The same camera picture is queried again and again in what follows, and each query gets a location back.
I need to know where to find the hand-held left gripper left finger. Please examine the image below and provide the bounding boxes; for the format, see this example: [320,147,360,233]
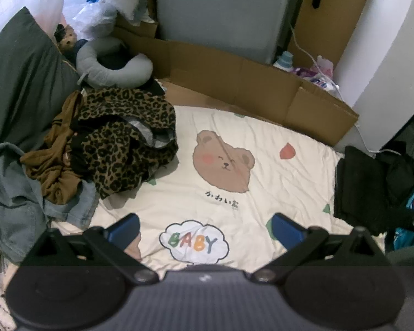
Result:
[21,213,159,285]

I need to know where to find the grey upright mattress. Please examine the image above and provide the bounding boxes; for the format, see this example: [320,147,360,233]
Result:
[155,0,306,64]

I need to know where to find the brown wooden door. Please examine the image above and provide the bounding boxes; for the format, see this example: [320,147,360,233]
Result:
[290,0,378,73]

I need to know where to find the dark cloth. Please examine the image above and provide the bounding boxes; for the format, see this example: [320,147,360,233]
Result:
[144,78,166,96]

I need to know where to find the grey neck pillow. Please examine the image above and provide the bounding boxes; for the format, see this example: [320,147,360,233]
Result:
[76,37,154,88]

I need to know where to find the brown cardboard sheet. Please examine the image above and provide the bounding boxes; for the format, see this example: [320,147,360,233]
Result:
[112,24,360,145]

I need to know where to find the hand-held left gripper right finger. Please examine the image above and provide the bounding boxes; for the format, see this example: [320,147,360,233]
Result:
[250,213,387,285]

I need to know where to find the white cable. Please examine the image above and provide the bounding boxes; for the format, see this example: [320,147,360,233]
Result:
[289,24,404,154]

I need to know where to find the blue denim jeans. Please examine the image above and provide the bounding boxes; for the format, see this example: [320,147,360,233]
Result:
[0,143,100,263]

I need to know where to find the black backpack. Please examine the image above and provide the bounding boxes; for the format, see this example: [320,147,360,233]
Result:
[376,110,414,214]

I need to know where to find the brown teddy bear toy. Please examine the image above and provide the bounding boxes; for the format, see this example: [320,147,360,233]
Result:
[54,24,78,54]

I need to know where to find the white curtain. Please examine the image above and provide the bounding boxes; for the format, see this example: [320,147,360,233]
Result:
[0,0,68,49]

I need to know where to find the leopard print garment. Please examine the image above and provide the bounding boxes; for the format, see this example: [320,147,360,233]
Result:
[71,88,179,199]

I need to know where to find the pink packet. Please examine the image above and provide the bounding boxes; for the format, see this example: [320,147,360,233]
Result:
[310,55,335,76]

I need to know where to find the clear plastic bag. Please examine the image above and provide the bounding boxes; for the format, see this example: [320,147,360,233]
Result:
[62,0,118,42]

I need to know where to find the purple packet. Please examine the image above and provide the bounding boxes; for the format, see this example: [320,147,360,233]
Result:
[293,67,318,80]

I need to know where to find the bear printed blanket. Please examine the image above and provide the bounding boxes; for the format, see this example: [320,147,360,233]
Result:
[52,105,387,276]

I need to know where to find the teal detergent bottle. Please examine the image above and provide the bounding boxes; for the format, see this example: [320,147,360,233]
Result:
[273,51,294,71]

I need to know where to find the brown garment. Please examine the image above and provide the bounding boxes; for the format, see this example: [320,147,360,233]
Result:
[20,91,87,205]

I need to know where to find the black folded clothes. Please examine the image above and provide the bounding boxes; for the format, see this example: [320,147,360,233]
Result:
[333,146,414,237]

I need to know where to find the dark green pillow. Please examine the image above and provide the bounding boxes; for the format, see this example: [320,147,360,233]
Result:
[0,7,81,152]

